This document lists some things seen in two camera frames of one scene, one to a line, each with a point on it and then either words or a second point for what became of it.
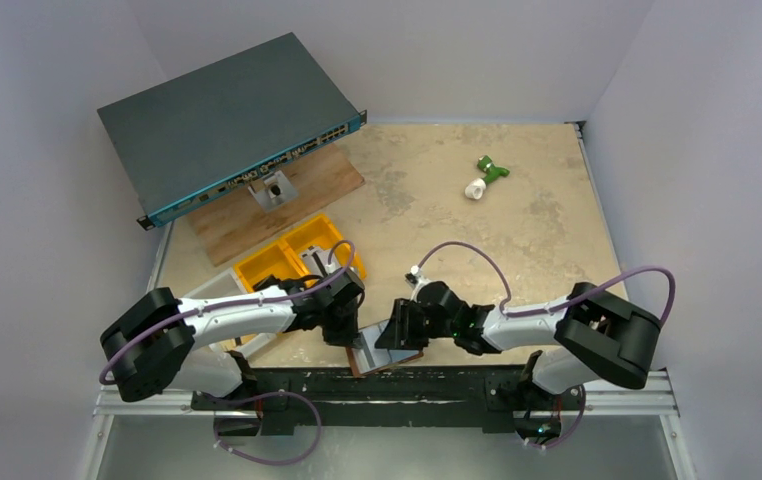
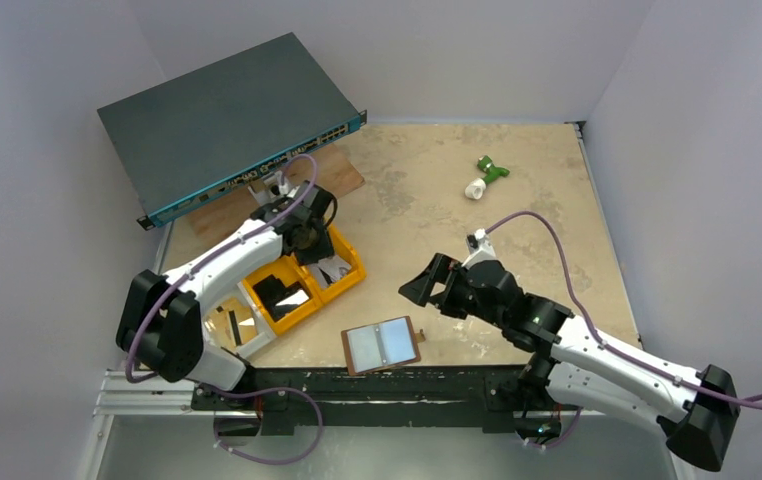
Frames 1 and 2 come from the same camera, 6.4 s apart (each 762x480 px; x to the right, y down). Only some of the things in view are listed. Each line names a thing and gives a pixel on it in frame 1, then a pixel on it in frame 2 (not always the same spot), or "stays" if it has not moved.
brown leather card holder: (367, 358) stays
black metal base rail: (340, 400) stays
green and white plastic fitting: (474, 189) stays
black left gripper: (340, 329) -> (305, 242)
